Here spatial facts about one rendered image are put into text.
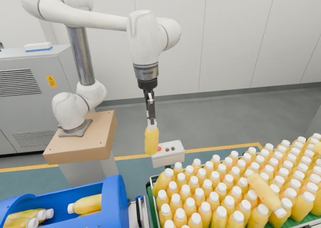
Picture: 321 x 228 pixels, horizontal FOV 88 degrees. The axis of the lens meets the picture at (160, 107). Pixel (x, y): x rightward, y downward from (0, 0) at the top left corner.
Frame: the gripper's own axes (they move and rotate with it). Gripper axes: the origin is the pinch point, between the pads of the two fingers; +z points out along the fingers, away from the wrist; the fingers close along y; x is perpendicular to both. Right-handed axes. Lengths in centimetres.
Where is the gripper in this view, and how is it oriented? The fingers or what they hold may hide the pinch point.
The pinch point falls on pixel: (151, 120)
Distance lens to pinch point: 72.6
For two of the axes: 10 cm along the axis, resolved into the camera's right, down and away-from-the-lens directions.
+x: 9.8, -1.5, 1.5
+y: 2.0, 5.2, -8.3
